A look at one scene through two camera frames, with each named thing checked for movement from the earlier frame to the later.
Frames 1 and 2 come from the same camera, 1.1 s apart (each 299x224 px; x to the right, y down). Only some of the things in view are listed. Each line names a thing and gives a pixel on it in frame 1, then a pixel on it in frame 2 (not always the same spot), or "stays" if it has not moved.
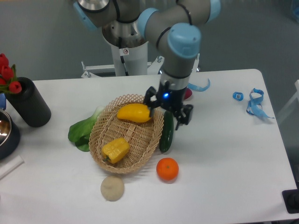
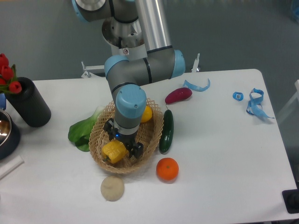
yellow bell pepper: x=115 y=150 stays
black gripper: x=170 y=98 to x=134 y=149
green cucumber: x=167 y=132 stays
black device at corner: x=291 y=197 stays
